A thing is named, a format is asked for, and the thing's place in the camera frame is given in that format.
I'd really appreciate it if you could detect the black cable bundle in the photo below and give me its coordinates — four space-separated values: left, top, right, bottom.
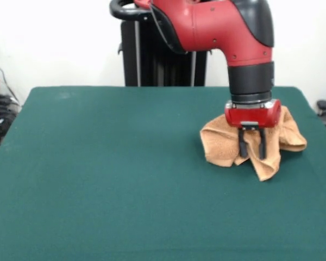
0 94 22 147

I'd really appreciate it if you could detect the orange terry towel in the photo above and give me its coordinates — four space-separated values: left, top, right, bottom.
199 105 308 182

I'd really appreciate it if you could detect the dark green table cloth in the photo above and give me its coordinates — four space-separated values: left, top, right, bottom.
0 85 326 261

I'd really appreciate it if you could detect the black robot pedestal with handle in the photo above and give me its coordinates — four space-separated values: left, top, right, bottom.
110 0 214 87

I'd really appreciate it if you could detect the thin grey wall cable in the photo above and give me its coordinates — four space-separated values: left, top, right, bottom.
0 51 19 103

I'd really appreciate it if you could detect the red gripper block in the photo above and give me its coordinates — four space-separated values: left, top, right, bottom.
224 99 282 160

